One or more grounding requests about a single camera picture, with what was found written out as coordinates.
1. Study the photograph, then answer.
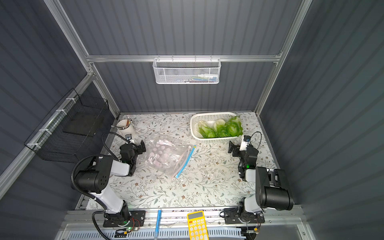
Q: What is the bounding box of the white perforated plastic basket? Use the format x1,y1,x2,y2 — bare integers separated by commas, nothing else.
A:
190,112,244,144

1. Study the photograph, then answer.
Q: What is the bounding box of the white slotted cable duct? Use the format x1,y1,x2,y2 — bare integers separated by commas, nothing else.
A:
65,227,250,240

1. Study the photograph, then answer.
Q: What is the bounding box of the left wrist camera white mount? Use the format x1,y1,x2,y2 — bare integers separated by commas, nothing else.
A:
125,134,135,144

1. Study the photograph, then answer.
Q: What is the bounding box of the clear zip-top bag blue seal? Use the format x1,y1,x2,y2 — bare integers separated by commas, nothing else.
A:
146,137,197,179

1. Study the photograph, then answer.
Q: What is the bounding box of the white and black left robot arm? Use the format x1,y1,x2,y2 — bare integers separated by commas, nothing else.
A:
71,132,146,228

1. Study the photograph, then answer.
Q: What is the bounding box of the yellow calculator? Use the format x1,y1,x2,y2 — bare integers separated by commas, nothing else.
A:
187,211,209,240

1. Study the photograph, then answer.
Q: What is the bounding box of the blue pen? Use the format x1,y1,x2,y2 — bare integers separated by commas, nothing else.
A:
154,210,162,240

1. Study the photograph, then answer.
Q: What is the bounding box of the white wire wall basket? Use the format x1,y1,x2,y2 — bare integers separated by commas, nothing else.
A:
153,58,222,85

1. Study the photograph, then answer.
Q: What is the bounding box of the chinese cabbage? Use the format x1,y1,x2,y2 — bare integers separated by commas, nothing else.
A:
225,116,243,137
214,119,230,138
198,121,217,139

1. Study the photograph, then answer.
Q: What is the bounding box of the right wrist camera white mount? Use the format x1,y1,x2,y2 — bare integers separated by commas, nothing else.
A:
240,135,251,151

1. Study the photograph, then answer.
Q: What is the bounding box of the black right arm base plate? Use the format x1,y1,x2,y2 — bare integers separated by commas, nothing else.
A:
219,208,265,225

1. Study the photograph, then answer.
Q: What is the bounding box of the white cup pen holder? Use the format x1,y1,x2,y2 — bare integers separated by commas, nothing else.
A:
113,119,136,139

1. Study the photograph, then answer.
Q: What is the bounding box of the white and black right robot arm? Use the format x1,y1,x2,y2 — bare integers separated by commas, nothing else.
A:
224,141,294,225

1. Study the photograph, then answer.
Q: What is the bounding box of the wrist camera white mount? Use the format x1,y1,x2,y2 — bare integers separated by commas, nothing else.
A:
240,135,251,151
125,134,135,144

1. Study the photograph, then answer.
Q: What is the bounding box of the black wire mesh basket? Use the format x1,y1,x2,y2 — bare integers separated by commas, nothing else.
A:
24,89,110,163

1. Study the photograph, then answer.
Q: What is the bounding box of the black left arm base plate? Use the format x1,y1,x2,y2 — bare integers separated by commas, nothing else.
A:
103,211,146,228

